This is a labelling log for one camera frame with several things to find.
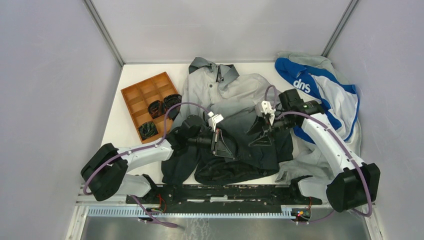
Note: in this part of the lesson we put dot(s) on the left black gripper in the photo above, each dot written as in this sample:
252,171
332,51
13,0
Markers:
218,147

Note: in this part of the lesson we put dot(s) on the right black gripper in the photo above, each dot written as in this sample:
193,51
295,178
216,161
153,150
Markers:
257,126

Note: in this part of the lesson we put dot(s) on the grey black zip jacket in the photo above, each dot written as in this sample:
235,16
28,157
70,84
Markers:
221,89

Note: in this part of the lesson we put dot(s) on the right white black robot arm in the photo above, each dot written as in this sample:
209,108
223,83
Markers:
355,183

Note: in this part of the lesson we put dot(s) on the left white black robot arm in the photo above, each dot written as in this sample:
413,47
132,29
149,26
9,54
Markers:
107,172

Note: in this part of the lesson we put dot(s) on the blue white jacket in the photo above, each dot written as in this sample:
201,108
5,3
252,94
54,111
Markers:
340,102

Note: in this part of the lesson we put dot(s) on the orange compartment tray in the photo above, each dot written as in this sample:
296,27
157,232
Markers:
138,96

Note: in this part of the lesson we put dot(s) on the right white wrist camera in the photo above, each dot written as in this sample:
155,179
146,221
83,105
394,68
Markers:
264,107

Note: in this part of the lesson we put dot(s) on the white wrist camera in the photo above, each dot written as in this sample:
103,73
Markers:
213,120
264,107

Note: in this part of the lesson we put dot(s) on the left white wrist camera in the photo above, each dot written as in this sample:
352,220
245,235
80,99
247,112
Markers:
213,120

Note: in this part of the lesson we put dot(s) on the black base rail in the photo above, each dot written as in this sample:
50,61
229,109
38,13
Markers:
224,199

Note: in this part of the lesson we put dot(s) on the white slotted cable duct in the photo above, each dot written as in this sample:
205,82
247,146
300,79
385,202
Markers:
137,212

